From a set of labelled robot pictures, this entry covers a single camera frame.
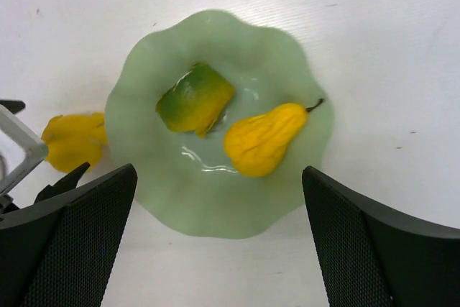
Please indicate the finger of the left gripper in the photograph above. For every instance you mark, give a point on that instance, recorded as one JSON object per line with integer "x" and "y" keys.
{"x": 65, "y": 184}

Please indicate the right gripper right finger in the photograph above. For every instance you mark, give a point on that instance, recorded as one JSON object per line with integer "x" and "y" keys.
{"x": 373, "y": 255}

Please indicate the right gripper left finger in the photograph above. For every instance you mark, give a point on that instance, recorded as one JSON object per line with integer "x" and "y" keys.
{"x": 60, "y": 251}

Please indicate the yellow fake lemon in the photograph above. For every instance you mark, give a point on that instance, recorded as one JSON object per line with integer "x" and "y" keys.
{"x": 75, "y": 139}

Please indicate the green yellow fake mango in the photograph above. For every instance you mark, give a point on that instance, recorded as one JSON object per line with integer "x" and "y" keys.
{"x": 196, "y": 101}

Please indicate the yellow fake pear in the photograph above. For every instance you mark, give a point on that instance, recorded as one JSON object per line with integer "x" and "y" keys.
{"x": 257, "y": 145}

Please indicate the green glass fruit bowl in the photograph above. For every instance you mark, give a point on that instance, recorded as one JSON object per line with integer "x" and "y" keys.
{"x": 187, "y": 183}

